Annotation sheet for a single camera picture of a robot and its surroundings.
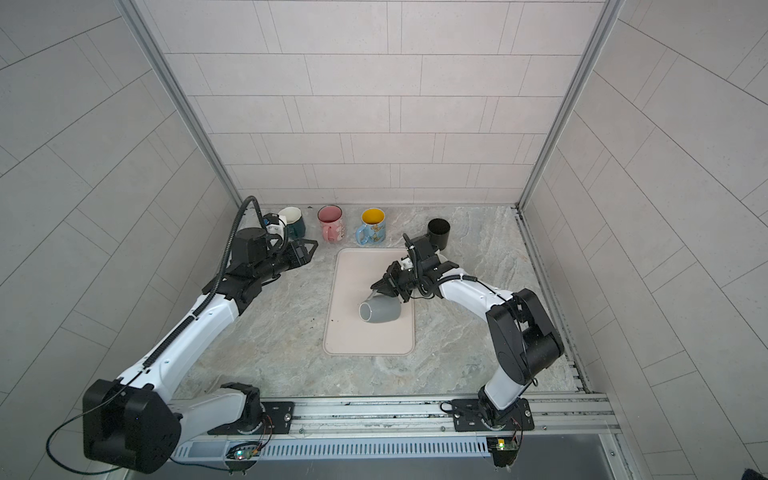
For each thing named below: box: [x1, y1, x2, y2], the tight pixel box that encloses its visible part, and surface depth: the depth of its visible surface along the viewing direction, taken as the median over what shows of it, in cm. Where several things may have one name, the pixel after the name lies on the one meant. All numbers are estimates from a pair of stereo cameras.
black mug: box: [427, 218, 451, 250], surface depth 101 cm
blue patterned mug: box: [356, 207, 386, 246], surface depth 102 cm
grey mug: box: [359, 295, 401, 323], surface depth 80 cm
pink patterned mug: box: [317, 204, 345, 243], surface depth 103 cm
